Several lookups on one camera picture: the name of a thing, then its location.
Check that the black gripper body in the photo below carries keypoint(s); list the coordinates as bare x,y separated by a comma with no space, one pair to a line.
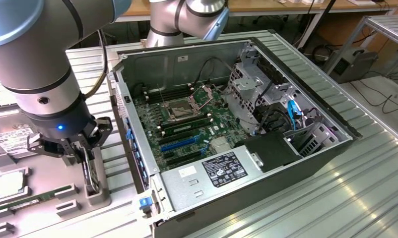
58,127

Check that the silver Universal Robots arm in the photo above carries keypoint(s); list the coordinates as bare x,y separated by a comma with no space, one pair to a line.
30,57

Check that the silver hard disk with label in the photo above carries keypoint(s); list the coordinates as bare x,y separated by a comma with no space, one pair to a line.
10,138

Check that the silver CPU chip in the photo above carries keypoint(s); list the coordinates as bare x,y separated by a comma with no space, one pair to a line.
10,184

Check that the grey parts rack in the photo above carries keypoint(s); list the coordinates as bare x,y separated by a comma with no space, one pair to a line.
46,198

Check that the thin metal locking lever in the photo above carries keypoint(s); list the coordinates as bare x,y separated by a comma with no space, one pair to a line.
162,94

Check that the blue expansion slot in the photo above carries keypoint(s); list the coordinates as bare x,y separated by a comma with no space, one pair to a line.
181,143

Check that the CPU socket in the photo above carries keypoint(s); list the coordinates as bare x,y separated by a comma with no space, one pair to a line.
179,110

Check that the installed green RAM stick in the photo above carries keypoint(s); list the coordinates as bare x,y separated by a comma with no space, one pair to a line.
185,125

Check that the black expansion slot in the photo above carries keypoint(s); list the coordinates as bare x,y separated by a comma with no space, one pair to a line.
183,158

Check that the blue plastic case latch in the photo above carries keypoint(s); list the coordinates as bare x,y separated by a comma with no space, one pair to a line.
146,202

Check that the open socket cover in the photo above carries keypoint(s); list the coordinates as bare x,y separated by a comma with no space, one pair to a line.
206,95

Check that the green motherboard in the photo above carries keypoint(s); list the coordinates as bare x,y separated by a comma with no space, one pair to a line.
215,119

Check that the grey power supply with label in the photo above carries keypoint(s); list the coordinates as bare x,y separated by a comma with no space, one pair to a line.
198,183

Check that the silver chipset heatsink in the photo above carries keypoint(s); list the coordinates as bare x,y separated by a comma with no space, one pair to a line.
224,143

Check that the perforated metal disk bay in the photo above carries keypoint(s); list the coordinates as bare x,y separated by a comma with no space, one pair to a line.
249,99

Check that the black plastic shroud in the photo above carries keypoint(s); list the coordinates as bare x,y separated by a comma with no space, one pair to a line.
272,151

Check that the open black PC case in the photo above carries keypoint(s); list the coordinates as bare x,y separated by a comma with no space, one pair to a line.
318,158

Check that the aluminium frame table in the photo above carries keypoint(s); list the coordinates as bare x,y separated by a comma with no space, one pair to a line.
384,27

